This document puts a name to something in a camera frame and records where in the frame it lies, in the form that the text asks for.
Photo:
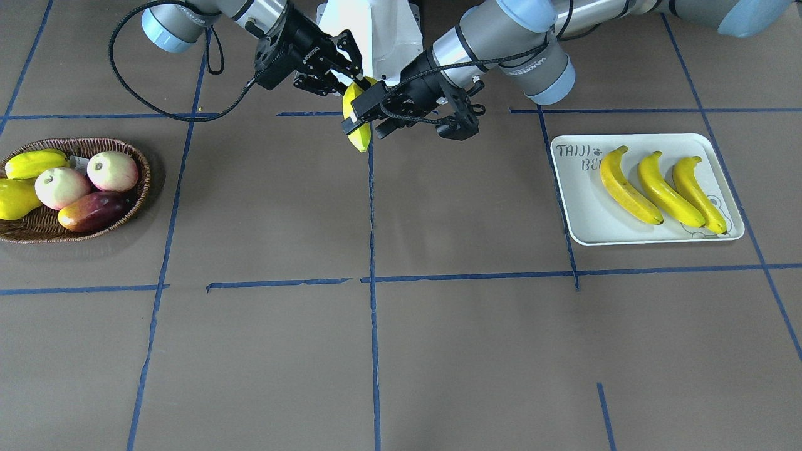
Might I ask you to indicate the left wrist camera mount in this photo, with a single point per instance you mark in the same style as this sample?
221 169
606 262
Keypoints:
463 123

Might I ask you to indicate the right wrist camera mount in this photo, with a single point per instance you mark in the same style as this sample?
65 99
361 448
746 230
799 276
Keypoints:
273 62

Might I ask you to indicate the white bear tray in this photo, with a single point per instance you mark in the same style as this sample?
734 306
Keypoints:
595 219

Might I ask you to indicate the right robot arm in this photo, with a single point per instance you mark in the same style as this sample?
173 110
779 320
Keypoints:
175 25

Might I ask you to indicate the brown wicker basket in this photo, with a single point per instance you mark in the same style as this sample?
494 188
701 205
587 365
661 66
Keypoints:
41 225

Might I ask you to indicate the dark red apple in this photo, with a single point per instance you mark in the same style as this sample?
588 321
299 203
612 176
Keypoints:
94 212

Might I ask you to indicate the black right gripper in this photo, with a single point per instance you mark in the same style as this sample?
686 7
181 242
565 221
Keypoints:
302 39

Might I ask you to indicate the yellow lemon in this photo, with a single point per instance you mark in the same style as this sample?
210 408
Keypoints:
18 199

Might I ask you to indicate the pink peach apple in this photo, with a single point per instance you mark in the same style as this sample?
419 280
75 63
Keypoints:
112 171

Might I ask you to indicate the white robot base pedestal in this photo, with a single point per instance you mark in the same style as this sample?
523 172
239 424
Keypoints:
388 33

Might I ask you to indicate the yellow starfruit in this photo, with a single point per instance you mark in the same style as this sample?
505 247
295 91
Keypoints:
31 164

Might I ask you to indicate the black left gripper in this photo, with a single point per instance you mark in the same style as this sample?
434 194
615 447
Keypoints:
418 80

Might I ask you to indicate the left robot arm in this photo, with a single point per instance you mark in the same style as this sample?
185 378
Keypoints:
524 41

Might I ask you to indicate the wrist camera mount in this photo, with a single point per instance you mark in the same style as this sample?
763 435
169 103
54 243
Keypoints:
463 123
273 62

